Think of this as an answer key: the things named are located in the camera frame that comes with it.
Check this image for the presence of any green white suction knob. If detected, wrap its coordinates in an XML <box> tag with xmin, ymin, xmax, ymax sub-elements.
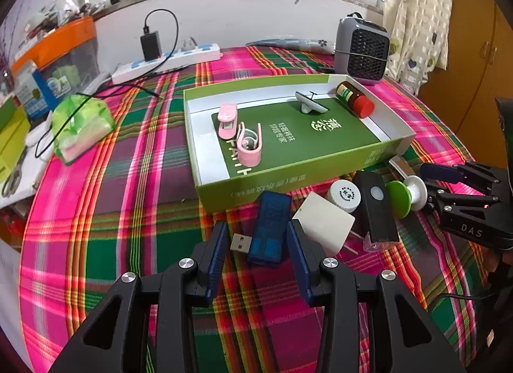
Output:
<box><xmin>385</xmin><ymin>175</ymin><xmax>428</xmax><ymax>220</ymax></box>

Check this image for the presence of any black rectangular device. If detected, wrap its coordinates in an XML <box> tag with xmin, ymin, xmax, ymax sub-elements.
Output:
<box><xmin>352</xmin><ymin>171</ymin><xmax>399</xmax><ymax>253</ymax></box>

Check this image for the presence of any small white round bottle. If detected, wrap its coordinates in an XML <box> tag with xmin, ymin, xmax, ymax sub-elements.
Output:
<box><xmin>325</xmin><ymin>179</ymin><xmax>362</xmax><ymax>213</ymax></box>

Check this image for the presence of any white wall charger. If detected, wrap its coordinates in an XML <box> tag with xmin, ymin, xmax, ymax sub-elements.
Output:
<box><xmin>293</xmin><ymin>192</ymin><xmax>355</xmax><ymax>257</ymax></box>

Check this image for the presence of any brown bottle red cap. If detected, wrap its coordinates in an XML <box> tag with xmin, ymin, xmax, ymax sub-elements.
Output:
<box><xmin>336</xmin><ymin>81</ymin><xmax>375</xmax><ymax>119</ymax></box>

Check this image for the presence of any blue usb stick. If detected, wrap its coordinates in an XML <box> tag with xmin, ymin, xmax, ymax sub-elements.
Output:
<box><xmin>231</xmin><ymin>191</ymin><xmax>291</xmax><ymax>265</ymax></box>

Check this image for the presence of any pink hair claw clip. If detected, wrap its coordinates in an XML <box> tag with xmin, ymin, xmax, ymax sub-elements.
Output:
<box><xmin>236</xmin><ymin>121</ymin><xmax>263</xmax><ymax>167</ymax></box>

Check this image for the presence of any plaid pink green tablecloth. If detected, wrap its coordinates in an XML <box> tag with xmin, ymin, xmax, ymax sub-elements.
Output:
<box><xmin>18</xmin><ymin>47</ymin><xmax>487</xmax><ymax>372</ymax></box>

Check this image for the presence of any grey portable fan heater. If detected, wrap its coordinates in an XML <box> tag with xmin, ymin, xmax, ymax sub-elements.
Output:
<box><xmin>334</xmin><ymin>12</ymin><xmax>391</xmax><ymax>86</ymax></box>

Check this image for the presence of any cream patterned curtain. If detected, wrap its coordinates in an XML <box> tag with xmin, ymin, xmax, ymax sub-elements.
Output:
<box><xmin>383</xmin><ymin>0</ymin><xmax>453</xmax><ymax>95</ymax></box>

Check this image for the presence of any grey floral folded umbrella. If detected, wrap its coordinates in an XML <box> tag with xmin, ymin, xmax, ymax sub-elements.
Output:
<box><xmin>245</xmin><ymin>38</ymin><xmax>336</xmax><ymax>54</ymax></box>

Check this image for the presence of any green cardboard box tray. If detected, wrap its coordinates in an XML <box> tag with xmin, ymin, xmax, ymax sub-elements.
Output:
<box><xmin>183</xmin><ymin>74</ymin><xmax>416</xmax><ymax>213</ymax></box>

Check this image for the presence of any green tissue pack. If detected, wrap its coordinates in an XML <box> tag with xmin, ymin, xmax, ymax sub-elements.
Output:
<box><xmin>52</xmin><ymin>95</ymin><xmax>115</xmax><ymax>165</ymax></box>

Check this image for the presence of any pink plastic clip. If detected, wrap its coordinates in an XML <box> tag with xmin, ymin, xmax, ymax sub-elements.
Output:
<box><xmin>217</xmin><ymin>103</ymin><xmax>238</xmax><ymax>140</ymax></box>

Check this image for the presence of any yellow green box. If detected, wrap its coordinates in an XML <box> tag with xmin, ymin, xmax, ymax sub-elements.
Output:
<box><xmin>0</xmin><ymin>95</ymin><xmax>30</xmax><ymax>182</ymax></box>

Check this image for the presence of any blue white carton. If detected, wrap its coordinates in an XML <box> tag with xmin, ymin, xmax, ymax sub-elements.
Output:
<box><xmin>15</xmin><ymin>61</ymin><xmax>58</xmax><ymax>120</ymax></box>

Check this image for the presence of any white blue power strip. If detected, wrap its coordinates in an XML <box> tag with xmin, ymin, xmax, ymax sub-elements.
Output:
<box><xmin>111</xmin><ymin>43</ymin><xmax>222</xmax><ymax>84</ymax></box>

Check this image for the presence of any orange lid storage bin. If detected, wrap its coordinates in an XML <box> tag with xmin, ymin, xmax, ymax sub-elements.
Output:
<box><xmin>11</xmin><ymin>16</ymin><xmax>100</xmax><ymax>98</ymax></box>

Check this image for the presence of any black power adapter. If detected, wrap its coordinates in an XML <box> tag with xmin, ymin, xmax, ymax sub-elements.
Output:
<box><xmin>140</xmin><ymin>30</ymin><xmax>162</xmax><ymax>62</ymax></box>

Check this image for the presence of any black charging cable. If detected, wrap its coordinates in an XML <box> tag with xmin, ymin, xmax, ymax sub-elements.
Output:
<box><xmin>34</xmin><ymin>8</ymin><xmax>180</xmax><ymax>159</ymax></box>

